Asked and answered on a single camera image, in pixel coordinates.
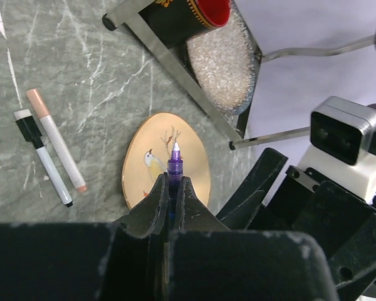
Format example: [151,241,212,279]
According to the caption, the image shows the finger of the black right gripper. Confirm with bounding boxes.
[216,147,288,229]

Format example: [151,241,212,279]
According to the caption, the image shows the tan decorated plate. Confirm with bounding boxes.
[122,112,211,210]

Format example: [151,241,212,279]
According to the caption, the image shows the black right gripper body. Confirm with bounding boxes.
[249,166,376,300]

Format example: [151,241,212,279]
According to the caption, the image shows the white marker with pink end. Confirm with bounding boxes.
[26,88,87,193]

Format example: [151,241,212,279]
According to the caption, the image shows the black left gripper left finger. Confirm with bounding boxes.
[115,173,169,238]

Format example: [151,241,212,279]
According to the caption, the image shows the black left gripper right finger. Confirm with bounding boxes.
[174,177,230,232]

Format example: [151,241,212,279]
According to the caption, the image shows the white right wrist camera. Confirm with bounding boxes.
[298,97,376,202]

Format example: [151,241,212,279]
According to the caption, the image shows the blue pen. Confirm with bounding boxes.
[167,142,184,220]

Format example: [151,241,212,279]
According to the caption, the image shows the white marker with black tip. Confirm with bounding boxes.
[14,109,73,208]

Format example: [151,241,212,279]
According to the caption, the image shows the red and black mug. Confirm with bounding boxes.
[140,0,231,48]

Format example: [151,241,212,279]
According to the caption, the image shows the speckled glass plate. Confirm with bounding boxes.
[187,3,257,115]

